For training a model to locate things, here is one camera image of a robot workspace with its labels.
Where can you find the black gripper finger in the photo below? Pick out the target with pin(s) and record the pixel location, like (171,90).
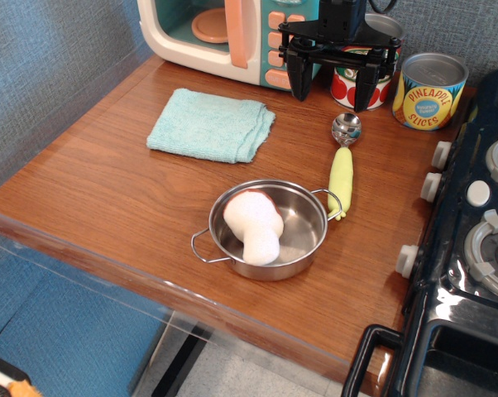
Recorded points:
(299,67)
(368,73)

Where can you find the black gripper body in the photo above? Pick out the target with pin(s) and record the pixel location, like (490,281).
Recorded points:
(341,36)

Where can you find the white plush mushroom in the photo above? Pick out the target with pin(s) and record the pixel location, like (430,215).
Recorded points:
(255,220)

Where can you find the tomato sauce can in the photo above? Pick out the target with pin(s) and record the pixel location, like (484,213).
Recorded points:
(344,84)

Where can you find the toy microwave teal and white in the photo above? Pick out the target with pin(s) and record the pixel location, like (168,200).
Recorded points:
(251,54)

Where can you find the pineapple slices can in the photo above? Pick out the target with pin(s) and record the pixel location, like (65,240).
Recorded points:
(429,89)

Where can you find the orange microwave plate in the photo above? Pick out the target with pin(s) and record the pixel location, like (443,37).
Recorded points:
(210,26)

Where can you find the light blue folded cloth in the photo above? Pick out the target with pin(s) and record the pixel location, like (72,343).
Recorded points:
(211,127)

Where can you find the stainless steel pot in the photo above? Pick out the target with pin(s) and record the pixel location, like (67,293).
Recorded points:
(306,217)

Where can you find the black toy stove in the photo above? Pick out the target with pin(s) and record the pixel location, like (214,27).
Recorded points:
(448,345)

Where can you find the orange brush object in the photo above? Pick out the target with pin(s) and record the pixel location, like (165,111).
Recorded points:
(15,382)

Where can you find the spoon with yellow handle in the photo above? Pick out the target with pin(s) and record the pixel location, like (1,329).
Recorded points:
(346,129)

